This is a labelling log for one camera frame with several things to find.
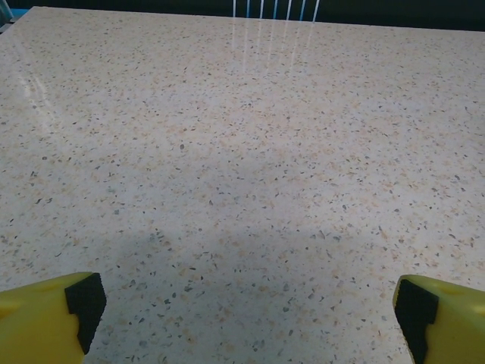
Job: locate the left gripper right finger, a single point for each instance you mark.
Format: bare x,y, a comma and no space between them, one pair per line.
458,330

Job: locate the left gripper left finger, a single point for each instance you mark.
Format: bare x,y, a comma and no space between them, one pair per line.
34,326

